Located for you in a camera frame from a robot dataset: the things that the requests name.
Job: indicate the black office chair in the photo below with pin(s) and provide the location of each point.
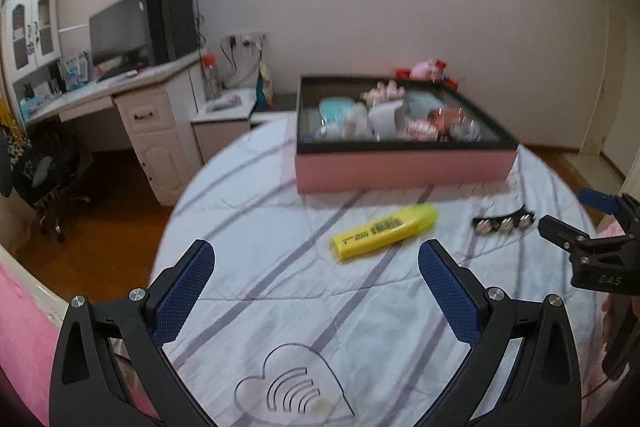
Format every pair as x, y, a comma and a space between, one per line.
50, 177

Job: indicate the white wall socket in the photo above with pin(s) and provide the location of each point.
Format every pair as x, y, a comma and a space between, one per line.
247, 39

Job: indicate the clear plastic wrapper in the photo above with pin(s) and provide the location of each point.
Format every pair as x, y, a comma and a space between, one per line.
467, 130

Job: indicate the yellow highlighter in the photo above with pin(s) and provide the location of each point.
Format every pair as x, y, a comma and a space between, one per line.
385, 232

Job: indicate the pink plush toy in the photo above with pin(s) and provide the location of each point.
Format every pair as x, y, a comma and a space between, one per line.
425, 68

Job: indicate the black pearl hair clip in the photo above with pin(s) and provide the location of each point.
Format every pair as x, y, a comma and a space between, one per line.
505, 223

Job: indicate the small doll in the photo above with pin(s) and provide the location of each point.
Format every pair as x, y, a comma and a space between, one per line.
356, 122

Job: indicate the teal round case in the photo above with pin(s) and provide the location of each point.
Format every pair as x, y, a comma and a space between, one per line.
332, 112

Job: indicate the pink storage box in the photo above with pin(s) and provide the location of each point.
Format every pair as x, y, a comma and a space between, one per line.
400, 169

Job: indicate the clear plastic box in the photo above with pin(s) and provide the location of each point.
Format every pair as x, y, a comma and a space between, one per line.
422, 104

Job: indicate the snack bag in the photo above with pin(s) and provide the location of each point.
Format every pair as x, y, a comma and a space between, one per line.
265, 82

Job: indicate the red storage crate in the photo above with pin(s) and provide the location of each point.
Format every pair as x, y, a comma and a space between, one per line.
452, 82

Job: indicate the pink quilt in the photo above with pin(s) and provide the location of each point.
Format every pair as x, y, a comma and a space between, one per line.
597, 399

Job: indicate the small white side table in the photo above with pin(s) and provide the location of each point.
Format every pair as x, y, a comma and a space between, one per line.
225, 122

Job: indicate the small white box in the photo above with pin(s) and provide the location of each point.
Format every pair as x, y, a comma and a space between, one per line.
385, 117

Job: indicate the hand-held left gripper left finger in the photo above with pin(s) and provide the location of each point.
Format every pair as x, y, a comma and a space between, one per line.
182, 292

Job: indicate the white desk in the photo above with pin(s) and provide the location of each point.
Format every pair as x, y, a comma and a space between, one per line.
150, 122

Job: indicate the white glass-door cabinet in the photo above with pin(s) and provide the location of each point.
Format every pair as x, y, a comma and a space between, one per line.
32, 27

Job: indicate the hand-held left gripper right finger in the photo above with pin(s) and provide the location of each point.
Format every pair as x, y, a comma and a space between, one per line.
447, 292

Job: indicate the person's right hand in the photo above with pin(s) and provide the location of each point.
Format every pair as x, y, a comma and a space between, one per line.
607, 312

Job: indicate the black monitor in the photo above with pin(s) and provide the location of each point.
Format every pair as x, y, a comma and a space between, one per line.
120, 29

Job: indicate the black computer tower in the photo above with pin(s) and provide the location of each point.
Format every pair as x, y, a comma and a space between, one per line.
172, 27

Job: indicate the dark patterned jacket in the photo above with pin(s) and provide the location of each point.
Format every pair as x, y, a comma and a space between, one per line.
7, 147

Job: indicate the rose gold case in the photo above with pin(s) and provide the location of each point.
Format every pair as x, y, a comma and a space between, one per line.
450, 117

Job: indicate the pink blanket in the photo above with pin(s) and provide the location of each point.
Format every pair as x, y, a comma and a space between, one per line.
25, 317

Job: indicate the blue and white box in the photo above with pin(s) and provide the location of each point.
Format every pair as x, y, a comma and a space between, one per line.
75, 69

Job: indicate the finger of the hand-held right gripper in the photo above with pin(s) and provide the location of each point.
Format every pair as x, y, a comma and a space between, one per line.
560, 229
597, 198

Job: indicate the red-capped bottle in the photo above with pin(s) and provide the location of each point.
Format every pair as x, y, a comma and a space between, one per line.
210, 74

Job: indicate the pink block figure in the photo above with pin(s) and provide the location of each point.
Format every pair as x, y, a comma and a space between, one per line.
385, 89

